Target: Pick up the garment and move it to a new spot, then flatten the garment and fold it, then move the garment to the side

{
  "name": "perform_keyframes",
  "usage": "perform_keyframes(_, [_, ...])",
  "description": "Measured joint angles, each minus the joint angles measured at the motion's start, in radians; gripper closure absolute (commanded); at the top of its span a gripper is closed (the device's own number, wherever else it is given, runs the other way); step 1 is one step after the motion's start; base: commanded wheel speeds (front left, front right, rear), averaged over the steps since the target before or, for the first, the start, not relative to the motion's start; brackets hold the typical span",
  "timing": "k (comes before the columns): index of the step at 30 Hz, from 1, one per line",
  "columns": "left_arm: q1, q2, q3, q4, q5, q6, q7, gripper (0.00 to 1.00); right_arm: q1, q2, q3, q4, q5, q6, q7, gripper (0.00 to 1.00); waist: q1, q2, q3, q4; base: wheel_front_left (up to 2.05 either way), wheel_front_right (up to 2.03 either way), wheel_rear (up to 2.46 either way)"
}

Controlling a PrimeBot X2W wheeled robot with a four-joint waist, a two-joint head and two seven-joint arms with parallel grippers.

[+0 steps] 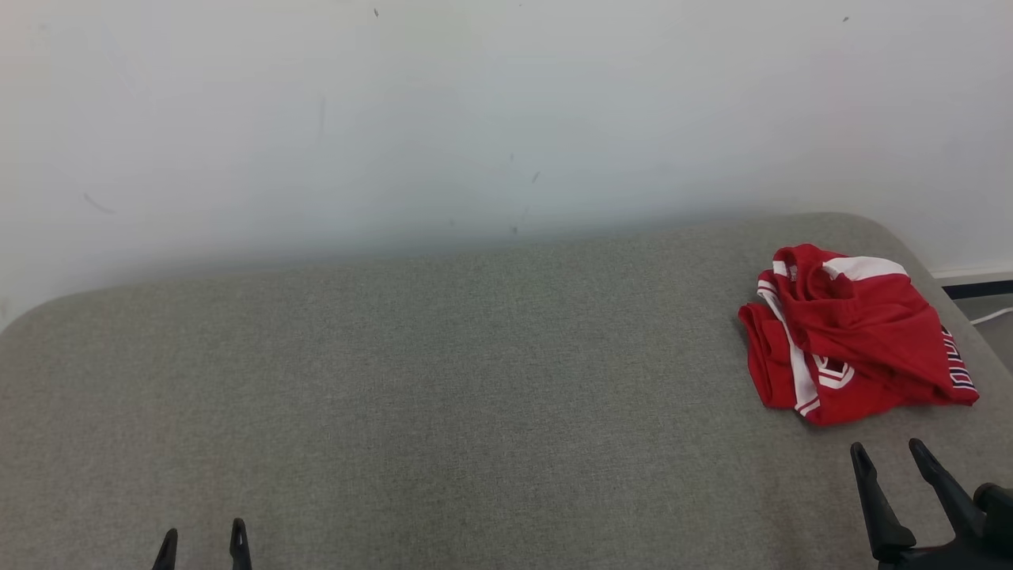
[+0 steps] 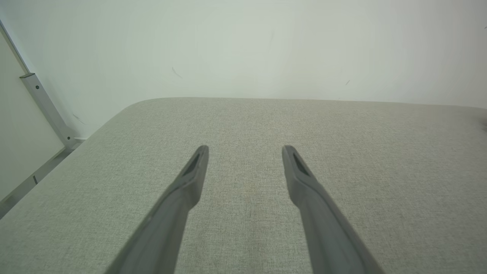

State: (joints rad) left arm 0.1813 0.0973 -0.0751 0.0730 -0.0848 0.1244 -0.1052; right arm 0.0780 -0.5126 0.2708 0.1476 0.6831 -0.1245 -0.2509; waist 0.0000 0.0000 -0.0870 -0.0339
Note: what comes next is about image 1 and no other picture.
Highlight red white basketball shorts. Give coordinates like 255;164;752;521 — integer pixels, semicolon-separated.
772;244;980;406

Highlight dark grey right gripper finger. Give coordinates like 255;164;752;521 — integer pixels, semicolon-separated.
850;442;917;562
908;438;987;541

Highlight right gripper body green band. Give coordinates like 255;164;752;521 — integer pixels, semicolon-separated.
878;540;1013;570

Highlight grey fabric sofa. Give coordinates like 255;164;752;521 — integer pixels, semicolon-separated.
0;211;1013;570

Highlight black baseboard strip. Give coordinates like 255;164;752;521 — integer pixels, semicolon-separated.
942;281;1013;300

